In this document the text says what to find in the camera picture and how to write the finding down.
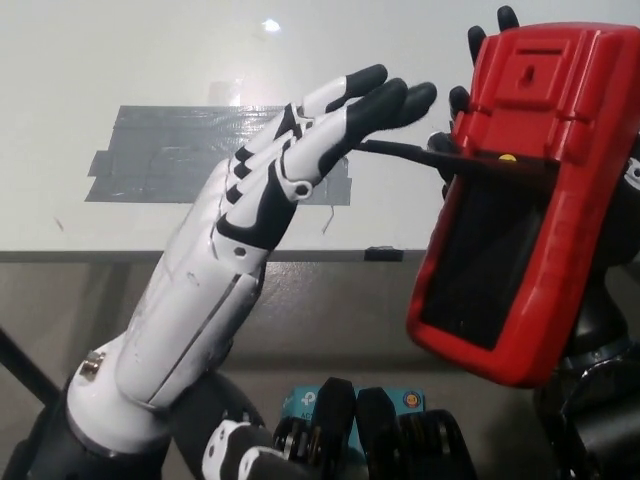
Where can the white and black left hand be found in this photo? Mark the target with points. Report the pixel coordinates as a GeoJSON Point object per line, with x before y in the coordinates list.
{"type": "Point", "coordinates": [225, 250]}

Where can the black right hand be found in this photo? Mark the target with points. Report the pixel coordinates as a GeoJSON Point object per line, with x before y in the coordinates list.
{"type": "Point", "coordinates": [505, 20]}

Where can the red digital multimeter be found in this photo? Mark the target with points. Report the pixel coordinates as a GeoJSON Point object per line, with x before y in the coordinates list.
{"type": "Point", "coordinates": [550, 240]}

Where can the black robot torso teal tops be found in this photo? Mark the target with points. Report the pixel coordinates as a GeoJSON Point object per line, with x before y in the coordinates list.
{"type": "Point", "coordinates": [380, 440]}

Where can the small black tape strip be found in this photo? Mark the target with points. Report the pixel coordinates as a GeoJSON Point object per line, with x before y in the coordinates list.
{"type": "Point", "coordinates": [382, 253]}

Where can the black table leg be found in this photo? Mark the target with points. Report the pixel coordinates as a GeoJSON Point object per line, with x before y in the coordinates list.
{"type": "Point", "coordinates": [25, 355]}

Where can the grey duct tape patch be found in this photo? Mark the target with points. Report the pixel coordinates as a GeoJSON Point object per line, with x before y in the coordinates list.
{"type": "Point", "coordinates": [150, 150]}

